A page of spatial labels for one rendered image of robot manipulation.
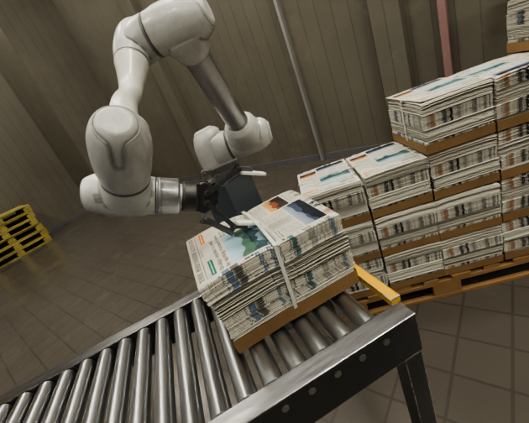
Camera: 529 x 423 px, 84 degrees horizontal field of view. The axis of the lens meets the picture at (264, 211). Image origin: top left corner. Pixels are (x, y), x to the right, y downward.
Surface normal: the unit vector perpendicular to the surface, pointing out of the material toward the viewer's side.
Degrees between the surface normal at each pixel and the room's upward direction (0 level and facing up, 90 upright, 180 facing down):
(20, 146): 90
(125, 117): 59
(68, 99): 90
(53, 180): 90
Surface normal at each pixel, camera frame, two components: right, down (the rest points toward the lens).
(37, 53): 0.76, -0.02
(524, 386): -0.35, -0.86
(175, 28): 0.07, 0.63
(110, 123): 0.32, -0.35
